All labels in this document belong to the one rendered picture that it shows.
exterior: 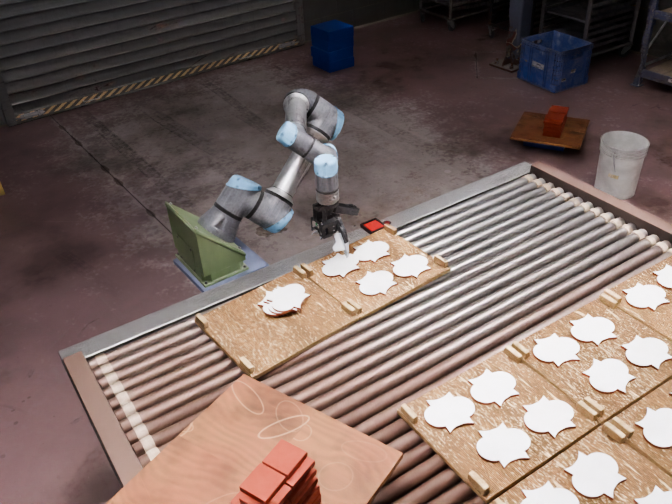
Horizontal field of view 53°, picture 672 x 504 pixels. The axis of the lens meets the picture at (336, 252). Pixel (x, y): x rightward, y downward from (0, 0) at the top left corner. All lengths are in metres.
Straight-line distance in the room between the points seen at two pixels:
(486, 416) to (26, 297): 3.00
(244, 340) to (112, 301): 1.96
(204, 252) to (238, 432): 0.86
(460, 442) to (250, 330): 0.76
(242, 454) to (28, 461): 1.76
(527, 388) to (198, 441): 0.91
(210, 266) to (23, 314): 1.87
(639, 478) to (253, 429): 0.95
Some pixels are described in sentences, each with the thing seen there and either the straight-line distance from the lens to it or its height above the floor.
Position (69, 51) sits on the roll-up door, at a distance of 6.62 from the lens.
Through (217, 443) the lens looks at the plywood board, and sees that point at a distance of 1.75.
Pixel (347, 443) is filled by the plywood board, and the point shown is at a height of 1.04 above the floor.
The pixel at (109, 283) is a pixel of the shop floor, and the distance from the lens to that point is 4.18.
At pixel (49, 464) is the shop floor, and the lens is 3.30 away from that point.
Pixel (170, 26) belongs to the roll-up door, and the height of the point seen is 0.51.
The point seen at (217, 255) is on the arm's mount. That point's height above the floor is 0.98.
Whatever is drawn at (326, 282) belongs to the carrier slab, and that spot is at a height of 0.94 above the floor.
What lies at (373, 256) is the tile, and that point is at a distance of 2.45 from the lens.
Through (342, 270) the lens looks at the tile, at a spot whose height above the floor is 0.95.
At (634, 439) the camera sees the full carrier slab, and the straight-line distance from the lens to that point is 1.97.
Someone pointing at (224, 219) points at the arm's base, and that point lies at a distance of 2.48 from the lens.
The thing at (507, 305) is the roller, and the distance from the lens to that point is 2.31.
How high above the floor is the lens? 2.37
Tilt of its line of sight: 35 degrees down
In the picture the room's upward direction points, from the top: 3 degrees counter-clockwise
